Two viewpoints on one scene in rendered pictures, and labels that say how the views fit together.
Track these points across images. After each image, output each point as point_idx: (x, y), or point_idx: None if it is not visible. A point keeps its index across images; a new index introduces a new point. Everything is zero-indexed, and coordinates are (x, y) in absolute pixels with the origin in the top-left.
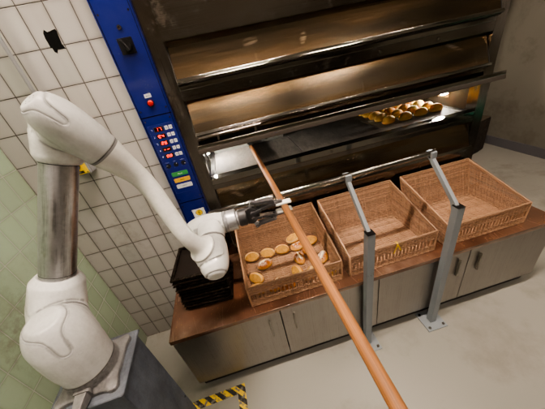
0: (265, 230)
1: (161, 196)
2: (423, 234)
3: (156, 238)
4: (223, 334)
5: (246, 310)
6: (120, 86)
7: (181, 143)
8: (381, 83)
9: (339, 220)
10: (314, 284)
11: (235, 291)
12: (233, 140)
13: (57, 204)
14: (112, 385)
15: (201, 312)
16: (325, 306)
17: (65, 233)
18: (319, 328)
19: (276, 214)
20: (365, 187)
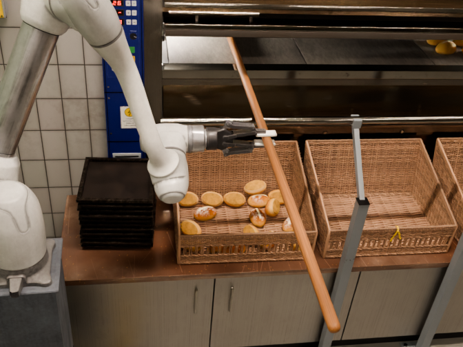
0: (217, 164)
1: (142, 93)
2: (437, 225)
3: (52, 133)
4: (129, 291)
5: (169, 266)
6: None
7: (140, 9)
8: (442, 1)
9: (331, 179)
10: (271, 255)
11: (155, 240)
12: (217, 29)
13: (32, 74)
14: (46, 280)
15: (103, 255)
16: (278, 290)
17: (26, 106)
18: (259, 321)
19: (253, 146)
20: (382, 139)
